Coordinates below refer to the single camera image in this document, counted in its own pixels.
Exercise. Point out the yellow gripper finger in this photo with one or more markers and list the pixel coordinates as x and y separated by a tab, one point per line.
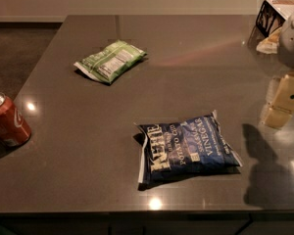
272	89
277	113

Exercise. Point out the red coke can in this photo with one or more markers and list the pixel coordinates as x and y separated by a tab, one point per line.
14	130

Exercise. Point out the blue Kettle chip bag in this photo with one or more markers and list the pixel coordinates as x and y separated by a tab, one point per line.
194	146

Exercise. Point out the green jalapeno chip bag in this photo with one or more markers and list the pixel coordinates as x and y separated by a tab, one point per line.
111	62

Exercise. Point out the black wire snack basket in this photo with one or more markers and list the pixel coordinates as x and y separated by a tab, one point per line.
269	21

